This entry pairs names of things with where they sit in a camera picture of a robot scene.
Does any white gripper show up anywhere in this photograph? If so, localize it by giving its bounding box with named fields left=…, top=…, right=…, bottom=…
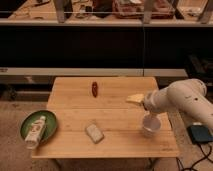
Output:
left=126, top=92, right=156, bottom=111

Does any green ceramic bowl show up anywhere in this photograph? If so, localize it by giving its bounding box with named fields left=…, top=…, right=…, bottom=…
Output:
left=20, top=110, right=58, bottom=143

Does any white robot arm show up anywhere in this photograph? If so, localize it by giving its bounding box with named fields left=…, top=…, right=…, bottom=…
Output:
left=126, top=79, right=213, bottom=130

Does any white paper cup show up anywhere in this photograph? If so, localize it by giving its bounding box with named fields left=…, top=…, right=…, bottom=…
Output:
left=142, top=114, right=161, bottom=137

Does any red chili pepper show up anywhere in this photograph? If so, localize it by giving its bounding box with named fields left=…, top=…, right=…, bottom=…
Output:
left=92, top=82, right=98, bottom=98

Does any wooden table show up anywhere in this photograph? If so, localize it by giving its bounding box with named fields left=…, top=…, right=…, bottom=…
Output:
left=31, top=77, right=179, bottom=158

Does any beige sponge block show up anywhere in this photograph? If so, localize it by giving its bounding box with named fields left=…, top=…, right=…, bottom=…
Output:
left=85, top=124, right=104, bottom=144

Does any blue black box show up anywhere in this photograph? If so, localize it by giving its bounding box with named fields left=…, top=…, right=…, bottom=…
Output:
left=187, top=125, right=213, bottom=144

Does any red tray of clutter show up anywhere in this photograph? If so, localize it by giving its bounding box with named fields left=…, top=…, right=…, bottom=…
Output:
left=113, top=0, right=175, bottom=19

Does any long metal shelf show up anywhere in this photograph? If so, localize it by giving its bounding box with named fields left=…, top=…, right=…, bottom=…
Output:
left=0, top=0, right=213, bottom=28

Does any white plastic bottle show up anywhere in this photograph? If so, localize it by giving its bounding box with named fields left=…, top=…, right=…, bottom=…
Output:
left=25, top=116, right=46, bottom=150

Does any black cable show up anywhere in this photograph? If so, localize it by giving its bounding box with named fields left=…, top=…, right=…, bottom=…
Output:
left=175, top=143, right=213, bottom=171

